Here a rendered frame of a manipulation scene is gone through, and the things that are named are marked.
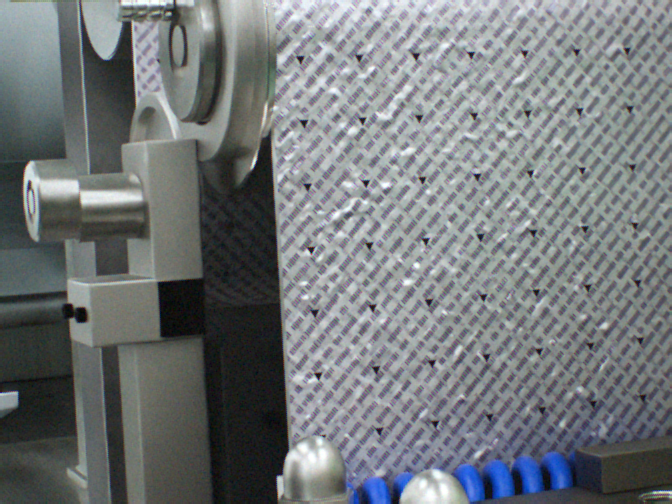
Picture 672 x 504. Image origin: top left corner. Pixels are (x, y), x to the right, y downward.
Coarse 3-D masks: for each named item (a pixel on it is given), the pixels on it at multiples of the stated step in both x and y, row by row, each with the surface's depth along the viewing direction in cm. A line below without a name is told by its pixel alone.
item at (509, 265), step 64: (320, 128) 70; (384, 128) 72; (448, 128) 73; (512, 128) 74; (576, 128) 75; (640, 128) 77; (320, 192) 70; (384, 192) 72; (448, 192) 73; (512, 192) 74; (576, 192) 76; (640, 192) 77; (320, 256) 70; (384, 256) 72; (448, 256) 73; (512, 256) 74; (576, 256) 76; (640, 256) 77; (320, 320) 71; (384, 320) 72; (448, 320) 73; (512, 320) 74; (576, 320) 76; (640, 320) 77; (320, 384) 71; (384, 384) 72; (448, 384) 73; (512, 384) 74; (576, 384) 76; (640, 384) 77; (384, 448) 72; (448, 448) 73; (512, 448) 75
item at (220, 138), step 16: (224, 0) 70; (240, 0) 69; (224, 16) 70; (240, 16) 69; (224, 32) 70; (240, 32) 69; (224, 48) 71; (240, 48) 69; (224, 64) 71; (240, 64) 70; (224, 80) 71; (240, 80) 70; (224, 96) 71; (240, 96) 70; (224, 112) 71; (240, 112) 71; (192, 128) 76; (208, 128) 74; (224, 128) 71; (240, 128) 71; (208, 144) 74; (224, 144) 72; (240, 144) 72; (208, 160) 74; (224, 160) 74
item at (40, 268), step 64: (0, 0) 167; (0, 64) 167; (0, 128) 167; (64, 128) 170; (0, 192) 167; (0, 256) 167; (64, 256) 170; (0, 320) 168; (64, 320) 170; (64, 384) 170
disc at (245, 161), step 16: (256, 0) 69; (272, 0) 68; (256, 16) 69; (272, 16) 68; (256, 32) 69; (272, 32) 68; (256, 48) 69; (272, 48) 68; (256, 64) 70; (272, 64) 68; (256, 80) 70; (272, 80) 69; (256, 96) 70; (272, 96) 69; (256, 112) 70; (272, 112) 69; (256, 128) 70; (256, 144) 70; (240, 160) 73; (256, 160) 71; (208, 176) 78; (224, 176) 75; (240, 176) 73; (224, 192) 76
